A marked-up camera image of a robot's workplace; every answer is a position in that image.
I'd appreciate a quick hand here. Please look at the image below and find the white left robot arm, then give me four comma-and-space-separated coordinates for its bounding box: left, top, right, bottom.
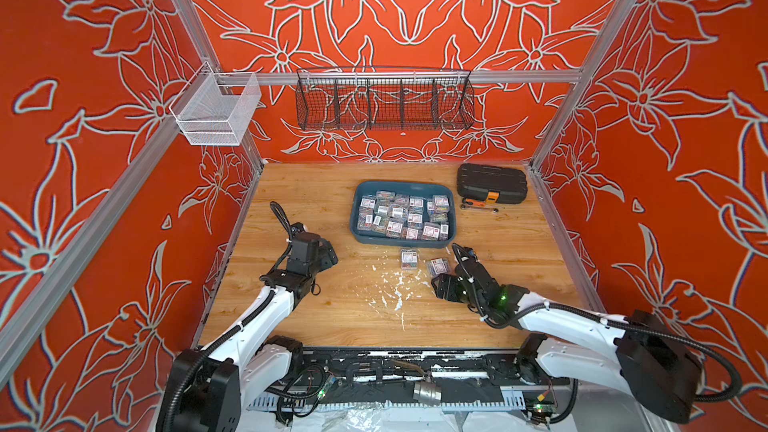
155, 201, 338, 431

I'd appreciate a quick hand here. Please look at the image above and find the orange black ratchet wrench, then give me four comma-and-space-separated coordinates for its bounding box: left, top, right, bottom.
461, 198, 499, 213

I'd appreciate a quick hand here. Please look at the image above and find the white wire mesh basket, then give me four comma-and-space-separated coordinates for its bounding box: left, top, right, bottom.
170, 71, 262, 146

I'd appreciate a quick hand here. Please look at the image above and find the silver metal cylinder fitting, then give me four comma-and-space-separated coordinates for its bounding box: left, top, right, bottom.
413, 380, 442, 406

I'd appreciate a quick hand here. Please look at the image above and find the black wire wall basket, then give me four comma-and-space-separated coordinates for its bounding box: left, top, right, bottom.
295, 66, 476, 132

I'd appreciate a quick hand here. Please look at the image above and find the clear paper clip box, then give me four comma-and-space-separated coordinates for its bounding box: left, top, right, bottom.
426, 257, 452, 278
400, 249, 420, 271

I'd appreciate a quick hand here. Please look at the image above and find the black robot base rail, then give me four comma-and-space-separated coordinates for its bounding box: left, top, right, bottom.
247, 346, 572, 415

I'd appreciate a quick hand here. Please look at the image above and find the black plastic tool case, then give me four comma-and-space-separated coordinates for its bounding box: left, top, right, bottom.
457, 163, 528, 204

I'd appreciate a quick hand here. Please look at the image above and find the blue plastic storage tray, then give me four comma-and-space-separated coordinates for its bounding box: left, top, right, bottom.
349, 181, 457, 248

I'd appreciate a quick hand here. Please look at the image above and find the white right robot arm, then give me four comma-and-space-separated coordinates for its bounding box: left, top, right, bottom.
431, 244, 743, 424

